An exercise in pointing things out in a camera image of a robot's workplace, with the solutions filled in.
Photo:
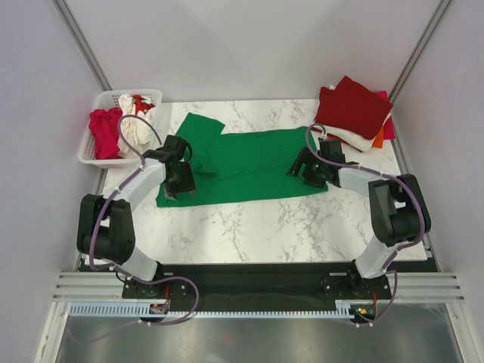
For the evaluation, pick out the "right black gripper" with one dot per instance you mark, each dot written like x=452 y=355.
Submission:
x=305 y=157

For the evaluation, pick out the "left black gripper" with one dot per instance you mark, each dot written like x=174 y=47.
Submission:
x=187 y=186

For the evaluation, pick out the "green t-shirt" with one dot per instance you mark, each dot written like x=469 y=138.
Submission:
x=240 y=167

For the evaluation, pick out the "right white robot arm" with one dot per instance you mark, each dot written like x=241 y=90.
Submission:
x=399 y=214

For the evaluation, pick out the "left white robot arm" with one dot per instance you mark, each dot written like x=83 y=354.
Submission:
x=106 y=229

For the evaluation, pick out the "folded white t-shirt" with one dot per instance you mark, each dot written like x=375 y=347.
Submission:
x=350 y=138

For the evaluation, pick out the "crumpled white t-shirt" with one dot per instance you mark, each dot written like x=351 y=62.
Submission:
x=137 y=133

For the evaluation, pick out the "folded dark red t-shirt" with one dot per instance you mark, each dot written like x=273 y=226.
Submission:
x=352 y=107

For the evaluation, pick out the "folded orange t-shirt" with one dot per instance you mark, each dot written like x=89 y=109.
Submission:
x=379 y=139

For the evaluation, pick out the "folded pink t-shirt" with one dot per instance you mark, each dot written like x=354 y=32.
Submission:
x=387 y=132

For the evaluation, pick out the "crumpled red t-shirt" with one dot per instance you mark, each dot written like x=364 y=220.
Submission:
x=142 y=104

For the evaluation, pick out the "white plastic laundry basket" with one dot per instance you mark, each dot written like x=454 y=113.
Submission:
x=107 y=100

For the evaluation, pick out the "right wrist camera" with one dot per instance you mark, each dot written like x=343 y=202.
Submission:
x=331 y=150

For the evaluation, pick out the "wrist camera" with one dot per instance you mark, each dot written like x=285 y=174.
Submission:
x=331 y=150
x=179 y=147

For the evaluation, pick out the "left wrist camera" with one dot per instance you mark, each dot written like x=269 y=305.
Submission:
x=179 y=147

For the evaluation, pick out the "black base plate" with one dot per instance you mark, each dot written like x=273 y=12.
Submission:
x=272 y=286

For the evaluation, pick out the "white slotted cable duct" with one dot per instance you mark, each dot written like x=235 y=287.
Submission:
x=151 y=310

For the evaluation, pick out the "left aluminium corner post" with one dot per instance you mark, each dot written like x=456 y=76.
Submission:
x=75 y=30

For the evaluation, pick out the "aluminium corner post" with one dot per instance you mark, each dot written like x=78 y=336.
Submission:
x=75 y=30
x=426 y=36

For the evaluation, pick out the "right aluminium corner post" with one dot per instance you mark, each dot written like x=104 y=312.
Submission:
x=426 y=36

